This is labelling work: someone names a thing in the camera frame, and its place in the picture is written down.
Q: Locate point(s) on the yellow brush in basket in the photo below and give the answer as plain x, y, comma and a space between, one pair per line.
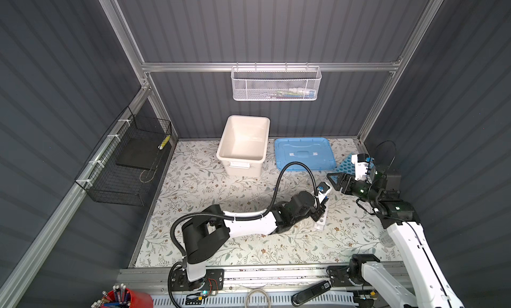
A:
164, 142

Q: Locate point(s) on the white small tube rack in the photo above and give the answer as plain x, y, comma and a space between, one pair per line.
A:
321, 223

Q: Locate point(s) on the white plastic storage bin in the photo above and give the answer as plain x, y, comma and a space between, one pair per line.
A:
243, 146

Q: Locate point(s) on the blue test tube rack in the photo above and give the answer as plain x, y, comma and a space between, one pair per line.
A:
348, 165

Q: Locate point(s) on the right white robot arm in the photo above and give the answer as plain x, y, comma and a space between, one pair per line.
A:
402, 224

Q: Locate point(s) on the black wire wall basket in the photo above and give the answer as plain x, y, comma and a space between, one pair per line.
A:
129, 165

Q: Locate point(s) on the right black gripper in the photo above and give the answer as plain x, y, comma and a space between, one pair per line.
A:
343, 178

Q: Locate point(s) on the black handheld device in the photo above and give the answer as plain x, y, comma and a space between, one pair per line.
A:
310, 293

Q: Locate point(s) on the red pen cup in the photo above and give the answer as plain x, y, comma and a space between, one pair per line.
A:
124, 297

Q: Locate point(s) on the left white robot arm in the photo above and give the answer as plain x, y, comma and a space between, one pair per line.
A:
199, 235

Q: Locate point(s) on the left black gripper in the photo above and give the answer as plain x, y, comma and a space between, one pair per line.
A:
315, 213

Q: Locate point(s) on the blue plastic bin lid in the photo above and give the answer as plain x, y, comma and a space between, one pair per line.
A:
316, 153

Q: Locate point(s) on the white wire wall basket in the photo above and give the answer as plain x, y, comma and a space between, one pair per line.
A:
275, 83

